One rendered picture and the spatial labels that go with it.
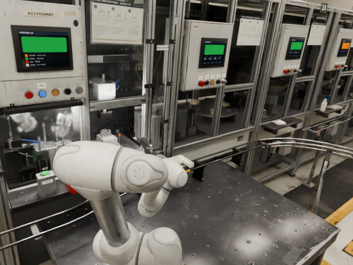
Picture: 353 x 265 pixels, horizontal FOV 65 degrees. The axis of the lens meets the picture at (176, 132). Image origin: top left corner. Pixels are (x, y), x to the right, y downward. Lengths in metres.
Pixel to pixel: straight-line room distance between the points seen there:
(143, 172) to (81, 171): 0.18
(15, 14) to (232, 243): 1.54
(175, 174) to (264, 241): 0.73
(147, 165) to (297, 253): 1.23
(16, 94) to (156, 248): 0.94
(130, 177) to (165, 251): 0.59
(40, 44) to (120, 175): 0.87
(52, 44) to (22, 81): 0.22
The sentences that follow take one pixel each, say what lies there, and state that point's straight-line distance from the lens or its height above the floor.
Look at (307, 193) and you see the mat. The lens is 3.70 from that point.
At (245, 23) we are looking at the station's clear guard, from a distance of 2.32.
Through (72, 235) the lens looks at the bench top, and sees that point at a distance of 1.70.
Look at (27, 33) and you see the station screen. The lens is 1.44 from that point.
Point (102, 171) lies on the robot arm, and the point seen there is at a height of 1.42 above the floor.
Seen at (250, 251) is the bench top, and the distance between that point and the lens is 1.68.
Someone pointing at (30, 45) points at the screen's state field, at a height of 1.65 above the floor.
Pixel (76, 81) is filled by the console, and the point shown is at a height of 1.47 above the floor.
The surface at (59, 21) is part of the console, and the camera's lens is 1.49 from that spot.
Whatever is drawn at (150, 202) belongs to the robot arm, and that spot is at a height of 1.10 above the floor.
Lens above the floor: 1.82
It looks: 23 degrees down
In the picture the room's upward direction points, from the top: 5 degrees clockwise
